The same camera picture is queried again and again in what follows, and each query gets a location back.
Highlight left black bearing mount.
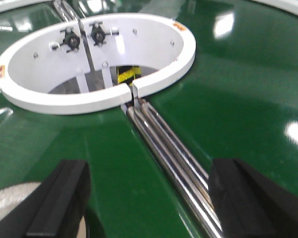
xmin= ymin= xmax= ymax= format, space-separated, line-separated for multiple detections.
xmin=60 ymin=27 xmax=80 ymax=53

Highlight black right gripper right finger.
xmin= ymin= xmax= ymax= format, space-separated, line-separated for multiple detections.
xmin=208 ymin=158 xmax=298 ymax=238

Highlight steel conveyor rollers far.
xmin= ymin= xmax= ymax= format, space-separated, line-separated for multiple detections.
xmin=53 ymin=0 xmax=80 ymax=22

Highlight black bearing mount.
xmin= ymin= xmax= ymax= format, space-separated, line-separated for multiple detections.
xmin=89 ymin=21 xmax=107 ymax=47
xmin=60 ymin=27 xmax=80 ymax=53

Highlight right black bearing mount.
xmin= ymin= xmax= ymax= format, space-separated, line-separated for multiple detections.
xmin=89 ymin=21 xmax=107 ymax=47

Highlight steel conveyor rollers near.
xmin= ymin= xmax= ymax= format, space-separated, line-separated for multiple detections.
xmin=121 ymin=98 xmax=224 ymax=238

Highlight steel conveyor rollers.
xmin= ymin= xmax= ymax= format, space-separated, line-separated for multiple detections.
xmin=121 ymin=98 xmax=224 ymax=238
xmin=53 ymin=0 xmax=80 ymax=22

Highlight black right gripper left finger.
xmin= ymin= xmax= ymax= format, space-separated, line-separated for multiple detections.
xmin=0 ymin=160 xmax=91 ymax=238

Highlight white inner conveyor ring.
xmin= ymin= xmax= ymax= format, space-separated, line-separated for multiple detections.
xmin=0 ymin=12 xmax=197 ymax=116

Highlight beige textured plate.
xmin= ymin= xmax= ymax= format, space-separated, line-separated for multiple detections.
xmin=0 ymin=182 xmax=88 ymax=238

